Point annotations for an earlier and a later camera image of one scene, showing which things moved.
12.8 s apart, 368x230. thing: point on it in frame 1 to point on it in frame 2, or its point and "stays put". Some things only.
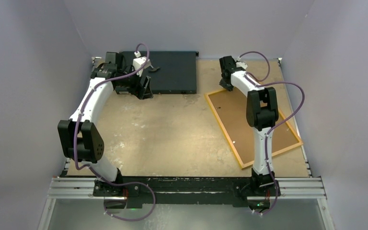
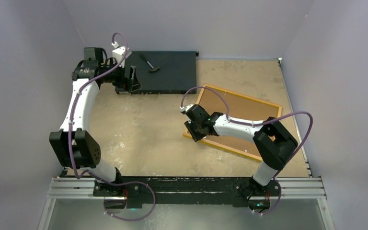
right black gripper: [229, 87] to [196, 137]
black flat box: [168, 72] stays put
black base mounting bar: [185, 190] stays put
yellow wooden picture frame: [230, 143] to [280, 107]
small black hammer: [154, 69] stays put
